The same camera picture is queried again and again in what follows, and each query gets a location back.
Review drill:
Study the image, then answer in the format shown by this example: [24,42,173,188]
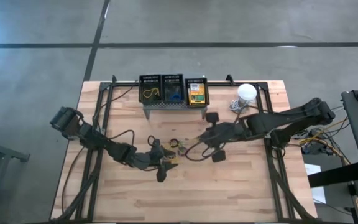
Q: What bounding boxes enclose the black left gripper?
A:
[140,138,179,184]

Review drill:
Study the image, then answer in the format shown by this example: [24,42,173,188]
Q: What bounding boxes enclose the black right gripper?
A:
[194,112,246,164]

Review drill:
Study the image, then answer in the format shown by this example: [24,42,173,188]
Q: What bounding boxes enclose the Crayola crayon box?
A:
[188,82,207,105]

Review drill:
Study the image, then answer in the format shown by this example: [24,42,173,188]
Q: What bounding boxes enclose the grey perforated metal shelf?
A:
[142,101,208,121]

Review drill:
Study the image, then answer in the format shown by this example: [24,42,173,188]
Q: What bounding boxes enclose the white mushroom lamp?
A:
[228,83,258,115]

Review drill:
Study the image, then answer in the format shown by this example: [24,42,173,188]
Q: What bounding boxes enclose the white paper sheet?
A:
[304,163,328,205]

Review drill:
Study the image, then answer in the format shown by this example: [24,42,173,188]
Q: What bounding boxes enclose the black cart bar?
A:
[306,161,358,189]

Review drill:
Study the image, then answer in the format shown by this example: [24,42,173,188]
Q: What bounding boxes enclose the grey metal side table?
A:
[0,136,31,218]

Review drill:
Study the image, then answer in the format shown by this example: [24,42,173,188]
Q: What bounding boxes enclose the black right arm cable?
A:
[183,104,260,162]

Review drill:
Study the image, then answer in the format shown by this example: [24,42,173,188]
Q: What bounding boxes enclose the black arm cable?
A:
[183,104,260,162]
[92,83,136,149]

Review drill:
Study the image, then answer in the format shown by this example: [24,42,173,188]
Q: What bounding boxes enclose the white lamp cable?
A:
[228,98,249,113]

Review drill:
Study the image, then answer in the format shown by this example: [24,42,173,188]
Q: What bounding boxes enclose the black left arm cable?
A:
[92,83,136,149]

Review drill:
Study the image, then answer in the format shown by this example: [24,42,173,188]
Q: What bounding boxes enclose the black aluminium table frame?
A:
[53,79,319,223]

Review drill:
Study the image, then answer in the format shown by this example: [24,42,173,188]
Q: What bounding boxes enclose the black cable conduit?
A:
[57,149,103,222]
[267,149,315,222]

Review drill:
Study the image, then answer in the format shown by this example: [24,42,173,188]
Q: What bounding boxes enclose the brown cable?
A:
[61,146,86,215]

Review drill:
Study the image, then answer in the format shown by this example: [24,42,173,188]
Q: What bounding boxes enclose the tangled floor cables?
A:
[300,105,354,166]

